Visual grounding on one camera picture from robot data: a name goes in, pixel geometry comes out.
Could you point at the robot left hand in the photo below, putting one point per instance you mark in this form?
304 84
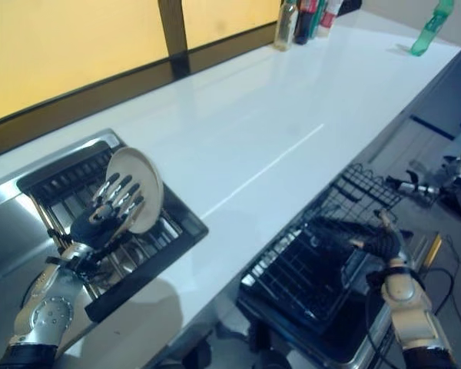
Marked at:
96 227

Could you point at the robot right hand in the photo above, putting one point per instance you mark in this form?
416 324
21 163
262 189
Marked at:
382 238

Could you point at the beige round plate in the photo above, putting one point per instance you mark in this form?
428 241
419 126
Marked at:
138 184

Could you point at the spare robot arm on floor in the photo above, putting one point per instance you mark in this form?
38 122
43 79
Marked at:
442 177

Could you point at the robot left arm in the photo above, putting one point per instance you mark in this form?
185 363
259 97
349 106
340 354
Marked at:
42 303

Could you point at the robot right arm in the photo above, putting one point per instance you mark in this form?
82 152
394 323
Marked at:
411 307

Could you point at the open dishwasher door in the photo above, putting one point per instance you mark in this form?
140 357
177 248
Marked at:
330 330

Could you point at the black dish drying rack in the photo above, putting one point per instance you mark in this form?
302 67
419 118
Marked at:
111 230

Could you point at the stainless steel sink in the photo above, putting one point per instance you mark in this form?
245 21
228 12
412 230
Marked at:
11 238

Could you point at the green plastic bottle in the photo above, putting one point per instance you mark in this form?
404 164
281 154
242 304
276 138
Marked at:
430 28

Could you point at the white squeeze bottle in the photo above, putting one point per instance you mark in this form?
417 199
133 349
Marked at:
328 19

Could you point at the dark soda bottle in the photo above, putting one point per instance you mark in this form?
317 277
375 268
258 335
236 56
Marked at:
304 23

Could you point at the clear glass bottle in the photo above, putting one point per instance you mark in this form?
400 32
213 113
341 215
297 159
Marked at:
285 27

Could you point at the black window frame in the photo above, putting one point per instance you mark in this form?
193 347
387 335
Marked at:
138 65

